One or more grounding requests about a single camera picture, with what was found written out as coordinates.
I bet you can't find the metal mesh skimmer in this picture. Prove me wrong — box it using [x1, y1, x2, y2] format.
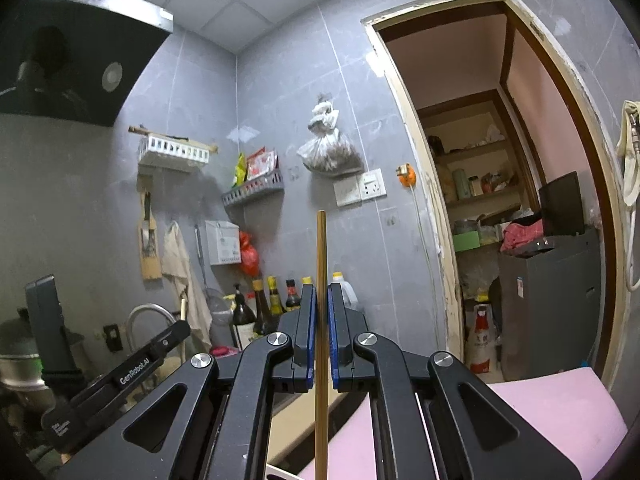
[194, 225, 236, 321]

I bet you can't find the white wall basket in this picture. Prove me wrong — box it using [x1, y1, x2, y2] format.
[139, 135, 211, 173]

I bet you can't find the black monitor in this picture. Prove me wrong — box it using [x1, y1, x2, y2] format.
[538, 171, 586, 237]

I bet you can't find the red snack packet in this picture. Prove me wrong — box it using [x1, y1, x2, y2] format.
[246, 147, 278, 181]

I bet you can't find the white wall socket panel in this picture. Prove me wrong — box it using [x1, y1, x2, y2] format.
[334, 170, 387, 207]

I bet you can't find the steel pot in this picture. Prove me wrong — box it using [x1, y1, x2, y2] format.
[0, 310, 86, 391]

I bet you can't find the worn door frame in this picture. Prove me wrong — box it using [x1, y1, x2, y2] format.
[362, 0, 640, 391]

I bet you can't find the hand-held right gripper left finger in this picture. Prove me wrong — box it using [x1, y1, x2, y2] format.
[55, 282, 318, 480]

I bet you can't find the hanging beige towel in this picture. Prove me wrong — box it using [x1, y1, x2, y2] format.
[161, 221, 213, 356]

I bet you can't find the green box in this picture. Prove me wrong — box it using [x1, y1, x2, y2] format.
[452, 230, 481, 252]

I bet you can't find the brown wooden chopstick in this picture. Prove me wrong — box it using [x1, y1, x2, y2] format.
[314, 211, 329, 480]

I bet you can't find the grey cabinet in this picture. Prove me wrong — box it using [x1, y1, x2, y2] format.
[497, 232, 601, 381]

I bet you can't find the wooden rolling pin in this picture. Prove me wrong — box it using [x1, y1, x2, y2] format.
[128, 126, 219, 153]

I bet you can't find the green canister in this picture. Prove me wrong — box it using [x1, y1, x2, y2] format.
[452, 169, 472, 200]

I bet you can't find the cream rubber glove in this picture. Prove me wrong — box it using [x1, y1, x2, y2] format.
[616, 101, 640, 161]

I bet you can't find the white wall box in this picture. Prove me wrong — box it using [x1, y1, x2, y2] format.
[205, 220, 242, 266]

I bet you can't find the white sack red print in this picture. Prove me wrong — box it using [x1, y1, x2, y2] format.
[465, 302, 501, 373]

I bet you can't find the steel faucet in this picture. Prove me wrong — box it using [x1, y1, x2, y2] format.
[126, 304, 176, 361]

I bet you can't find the grey wall basket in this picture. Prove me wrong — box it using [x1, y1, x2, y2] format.
[222, 170, 285, 207]

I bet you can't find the red plastic bag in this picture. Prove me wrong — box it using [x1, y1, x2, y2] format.
[239, 231, 261, 277]

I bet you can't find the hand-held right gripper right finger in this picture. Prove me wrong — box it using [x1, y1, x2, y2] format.
[327, 282, 583, 480]

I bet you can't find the pink floral tablecloth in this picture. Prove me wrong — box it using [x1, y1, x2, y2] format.
[297, 367, 628, 480]

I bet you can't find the wooden shelf unit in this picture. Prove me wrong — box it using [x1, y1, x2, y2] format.
[417, 90, 541, 261]

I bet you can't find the wooden wall knife holder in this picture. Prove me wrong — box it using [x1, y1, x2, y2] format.
[138, 187, 163, 281]

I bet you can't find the red cloth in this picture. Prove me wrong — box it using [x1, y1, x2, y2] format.
[500, 217, 546, 256]

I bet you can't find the black range hood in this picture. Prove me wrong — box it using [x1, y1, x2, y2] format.
[0, 0, 175, 126]

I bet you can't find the beige kitchen countertop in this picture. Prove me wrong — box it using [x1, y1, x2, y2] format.
[270, 390, 346, 453]

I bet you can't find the hanging clear plastic bag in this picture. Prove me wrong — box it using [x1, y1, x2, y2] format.
[297, 94, 363, 177]

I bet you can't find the white shower hose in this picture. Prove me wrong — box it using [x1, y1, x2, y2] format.
[622, 110, 640, 293]

